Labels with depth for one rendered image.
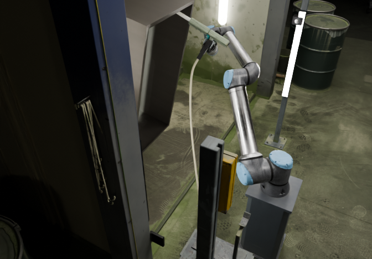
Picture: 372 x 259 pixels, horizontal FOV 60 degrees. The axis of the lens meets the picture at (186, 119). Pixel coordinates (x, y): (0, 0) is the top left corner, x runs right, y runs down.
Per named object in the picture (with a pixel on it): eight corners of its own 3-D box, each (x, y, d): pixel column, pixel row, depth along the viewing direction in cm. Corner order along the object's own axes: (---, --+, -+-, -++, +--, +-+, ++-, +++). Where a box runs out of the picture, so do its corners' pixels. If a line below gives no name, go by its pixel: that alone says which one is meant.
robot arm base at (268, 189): (292, 182, 219) (295, 171, 213) (284, 201, 205) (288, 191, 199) (265, 172, 226) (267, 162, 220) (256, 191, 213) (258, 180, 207)
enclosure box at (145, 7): (96, 145, 267) (97, 4, 189) (138, 109, 310) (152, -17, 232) (131, 164, 258) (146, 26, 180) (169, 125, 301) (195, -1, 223)
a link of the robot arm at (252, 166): (273, 182, 195) (248, 63, 205) (246, 187, 191) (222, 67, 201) (263, 181, 210) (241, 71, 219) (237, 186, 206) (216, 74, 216)
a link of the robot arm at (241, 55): (268, 72, 205) (232, 21, 252) (249, 74, 203) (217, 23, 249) (264, 87, 213) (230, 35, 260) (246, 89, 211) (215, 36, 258)
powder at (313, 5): (339, 5, 465) (339, 5, 464) (327, 15, 431) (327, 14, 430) (303, -1, 492) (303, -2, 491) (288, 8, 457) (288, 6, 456)
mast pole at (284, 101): (272, 142, 351) (305, -17, 255) (274, 139, 355) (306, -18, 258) (277, 143, 350) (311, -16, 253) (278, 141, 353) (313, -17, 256)
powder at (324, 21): (301, 14, 435) (302, 13, 435) (345, 17, 425) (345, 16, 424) (303, 27, 393) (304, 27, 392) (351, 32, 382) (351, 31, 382)
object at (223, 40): (213, 68, 222) (231, 40, 218) (212, 68, 217) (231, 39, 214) (156, 32, 228) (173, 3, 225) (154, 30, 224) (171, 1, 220)
